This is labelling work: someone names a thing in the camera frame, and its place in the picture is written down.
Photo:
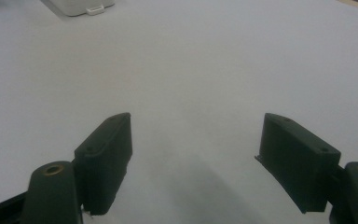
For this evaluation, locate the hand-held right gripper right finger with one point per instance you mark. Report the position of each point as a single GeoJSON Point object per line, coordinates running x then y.
{"type": "Point", "coordinates": [298, 161]}

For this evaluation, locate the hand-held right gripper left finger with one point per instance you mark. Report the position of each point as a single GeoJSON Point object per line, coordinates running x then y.
{"type": "Point", "coordinates": [101, 165]}

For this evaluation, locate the white plastic box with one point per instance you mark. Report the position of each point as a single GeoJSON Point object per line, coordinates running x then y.
{"type": "Point", "coordinates": [80, 6]}

